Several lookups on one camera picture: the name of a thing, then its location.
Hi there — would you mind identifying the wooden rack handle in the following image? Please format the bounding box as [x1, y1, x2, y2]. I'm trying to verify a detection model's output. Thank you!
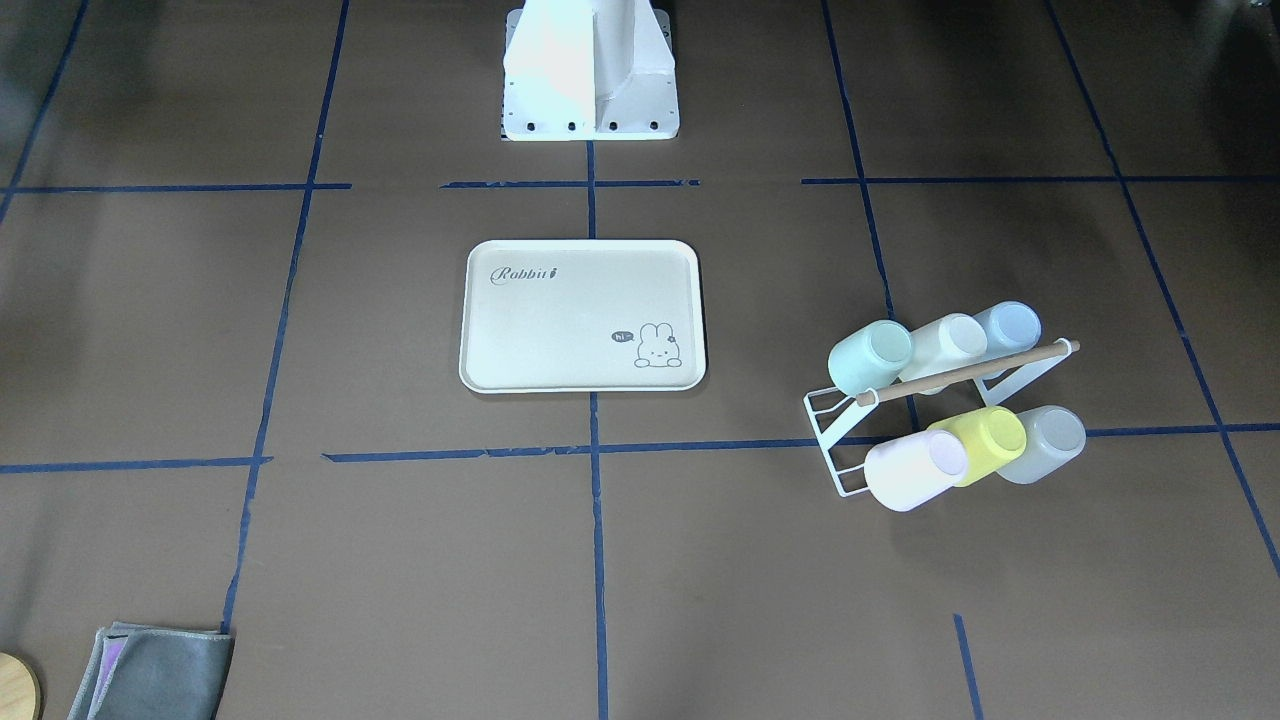
[852, 338, 1080, 406]

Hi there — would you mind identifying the wooden mug tree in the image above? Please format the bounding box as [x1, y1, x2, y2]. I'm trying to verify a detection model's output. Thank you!
[1, 652, 44, 720]

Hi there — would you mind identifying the cream rabbit tray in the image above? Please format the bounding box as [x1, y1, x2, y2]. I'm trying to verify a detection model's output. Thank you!
[458, 240, 707, 395]

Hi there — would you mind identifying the white cup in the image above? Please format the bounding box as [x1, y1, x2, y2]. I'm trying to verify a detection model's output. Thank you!
[899, 313, 988, 383]

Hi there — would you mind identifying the folded grey cloth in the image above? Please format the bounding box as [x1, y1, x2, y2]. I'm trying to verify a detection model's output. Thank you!
[68, 621, 234, 719]

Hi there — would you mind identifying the yellow cup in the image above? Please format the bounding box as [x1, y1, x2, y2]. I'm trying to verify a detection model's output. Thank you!
[927, 406, 1027, 488]

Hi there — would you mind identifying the white wire cup rack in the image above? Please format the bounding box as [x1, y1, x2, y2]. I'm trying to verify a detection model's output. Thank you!
[801, 350, 1080, 511]

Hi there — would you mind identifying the pink cup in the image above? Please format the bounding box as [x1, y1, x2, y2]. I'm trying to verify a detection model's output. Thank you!
[863, 429, 969, 512]

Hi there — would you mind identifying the white pillar with base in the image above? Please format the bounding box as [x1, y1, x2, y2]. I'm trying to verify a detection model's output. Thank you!
[502, 1, 680, 142]

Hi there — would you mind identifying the blue cup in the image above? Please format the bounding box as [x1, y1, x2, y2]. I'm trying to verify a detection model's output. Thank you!
[973, 300, 1042, 363]

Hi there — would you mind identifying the green cup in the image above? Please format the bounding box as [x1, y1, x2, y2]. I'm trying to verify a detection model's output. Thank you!
[827, 319, 914, 396]

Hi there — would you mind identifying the grey cup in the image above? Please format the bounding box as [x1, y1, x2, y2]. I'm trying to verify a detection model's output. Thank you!
[995, 405, 1087, 484]

